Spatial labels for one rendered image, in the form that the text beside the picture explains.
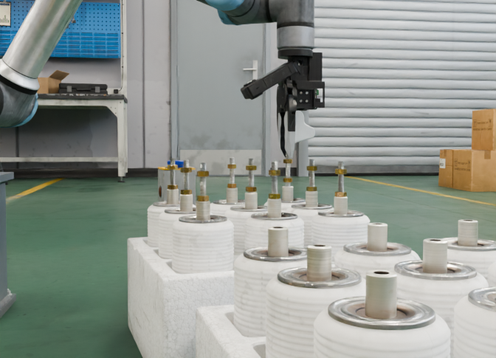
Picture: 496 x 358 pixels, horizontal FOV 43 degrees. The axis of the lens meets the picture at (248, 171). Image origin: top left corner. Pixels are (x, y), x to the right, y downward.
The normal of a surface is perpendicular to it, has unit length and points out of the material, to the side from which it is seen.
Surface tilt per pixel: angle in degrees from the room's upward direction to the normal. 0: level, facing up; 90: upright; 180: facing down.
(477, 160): 90
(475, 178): 90
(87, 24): 90
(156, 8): 90
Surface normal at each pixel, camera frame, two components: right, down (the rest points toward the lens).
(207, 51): 0.15, 0.05
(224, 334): 0.00, -1.00
